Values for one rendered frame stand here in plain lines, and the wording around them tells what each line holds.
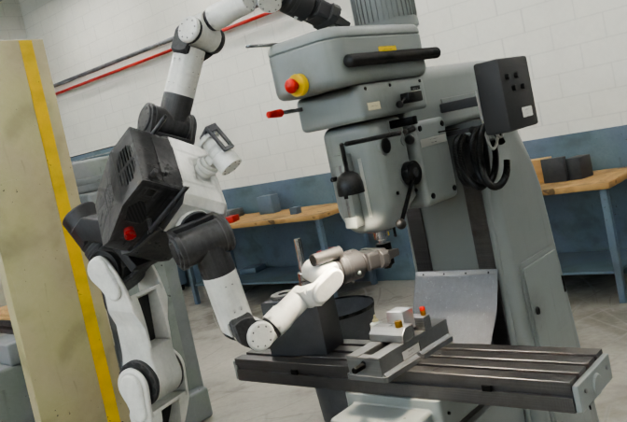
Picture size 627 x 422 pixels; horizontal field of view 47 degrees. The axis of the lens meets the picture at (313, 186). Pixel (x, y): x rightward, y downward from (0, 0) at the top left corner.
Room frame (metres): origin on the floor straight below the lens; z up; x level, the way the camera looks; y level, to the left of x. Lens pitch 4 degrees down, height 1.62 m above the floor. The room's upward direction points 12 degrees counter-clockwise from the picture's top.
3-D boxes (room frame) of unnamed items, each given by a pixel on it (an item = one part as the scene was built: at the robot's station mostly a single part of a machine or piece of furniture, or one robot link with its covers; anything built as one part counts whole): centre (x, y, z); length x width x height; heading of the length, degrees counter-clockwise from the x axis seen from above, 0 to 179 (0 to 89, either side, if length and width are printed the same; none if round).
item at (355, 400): (2.13, -0.17, 0.78); 0.50 x 0.35 x 0.12; 139
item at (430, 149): (2.27, -0.30, 1.47); 0.24 x 0.19 x 0.26; 49
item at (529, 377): (2.16, -0.13, 0.88); 1.24 x 0.23 x 0.08; 49
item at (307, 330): (2.39, 0.13, 1.02); 0.22 x 0.12 x 0.20; 59
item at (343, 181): (1.91, -0.10, 1.48); 0.07 x 0.07 x 0.06
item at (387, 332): (2.08, -0.14, 1.01); 0.12 x 0.06 x 0.04; 46
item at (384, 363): (2.10, -0.15, 0.97); 0.35 x 0.15 x 0.11; 136
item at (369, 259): (2.08, -0.09, 1.23); 0.13 x 0.12 x 0.10; 34
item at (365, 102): (2.16, -0.20, 1.68); 0.34 x 0.24 x 0.10; 139
